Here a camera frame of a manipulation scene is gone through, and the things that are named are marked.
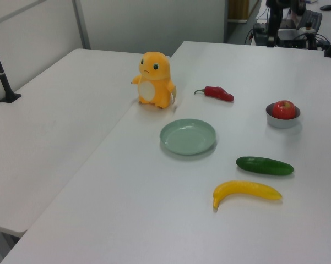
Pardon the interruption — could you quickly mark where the black electronics box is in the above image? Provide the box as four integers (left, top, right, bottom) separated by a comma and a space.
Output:
252, 23, 268, 46

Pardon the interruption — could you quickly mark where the red apple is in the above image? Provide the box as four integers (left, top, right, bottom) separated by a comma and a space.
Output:
272, 100, 296, 120

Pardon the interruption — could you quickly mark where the black computer keyboard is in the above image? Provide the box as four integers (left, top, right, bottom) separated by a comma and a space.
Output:
296, 10, 323, 31

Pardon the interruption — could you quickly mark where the green cucumber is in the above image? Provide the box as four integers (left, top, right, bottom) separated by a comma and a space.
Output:
235, 156, 295, 177

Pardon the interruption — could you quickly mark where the pale green plate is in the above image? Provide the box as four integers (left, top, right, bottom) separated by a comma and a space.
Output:
159, 118, 218, 156

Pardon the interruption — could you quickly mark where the yellow banana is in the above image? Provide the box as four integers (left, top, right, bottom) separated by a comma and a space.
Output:
212, 180, 283, 210

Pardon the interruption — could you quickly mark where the tan wooden cabinet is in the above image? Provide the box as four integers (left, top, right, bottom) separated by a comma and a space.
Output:
227, 0, 251, 22

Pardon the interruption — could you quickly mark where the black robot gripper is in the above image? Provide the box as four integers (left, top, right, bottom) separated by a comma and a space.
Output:
265, 0, 283, 48

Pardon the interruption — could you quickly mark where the grey metal box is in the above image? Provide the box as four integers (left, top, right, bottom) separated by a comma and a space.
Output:
277, 27, 307, 48

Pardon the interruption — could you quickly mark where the orange plush dinosaur toy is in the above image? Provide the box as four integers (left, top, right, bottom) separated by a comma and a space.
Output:
130, 51, 178, 109

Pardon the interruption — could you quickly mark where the grey bowl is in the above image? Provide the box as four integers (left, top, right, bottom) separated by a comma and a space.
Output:
265, 102, 301, 129

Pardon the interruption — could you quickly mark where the red chili pepper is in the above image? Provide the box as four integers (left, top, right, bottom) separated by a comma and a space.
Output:
193, 86, 235, 103

